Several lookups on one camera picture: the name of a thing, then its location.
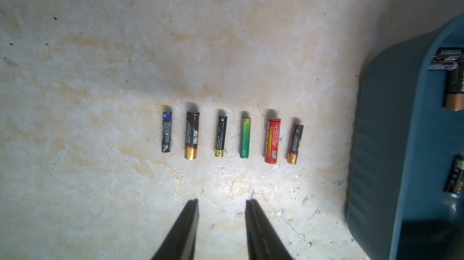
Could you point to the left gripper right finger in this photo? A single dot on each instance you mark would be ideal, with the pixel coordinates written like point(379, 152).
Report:
point(262, 240)

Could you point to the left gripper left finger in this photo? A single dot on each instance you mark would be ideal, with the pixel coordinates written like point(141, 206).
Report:
point(180, 242)

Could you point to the black gold AAA battery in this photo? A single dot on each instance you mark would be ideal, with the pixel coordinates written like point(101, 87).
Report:
point(294, 144)

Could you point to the blue black AAA battery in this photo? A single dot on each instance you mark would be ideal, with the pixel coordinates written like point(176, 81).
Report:
point(167, 132)

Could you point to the teal plastic storage box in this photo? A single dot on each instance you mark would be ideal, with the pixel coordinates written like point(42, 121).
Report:
point(405, 144)

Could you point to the black silver battery in box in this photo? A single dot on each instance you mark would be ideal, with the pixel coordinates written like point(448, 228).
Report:
point(447, 59)

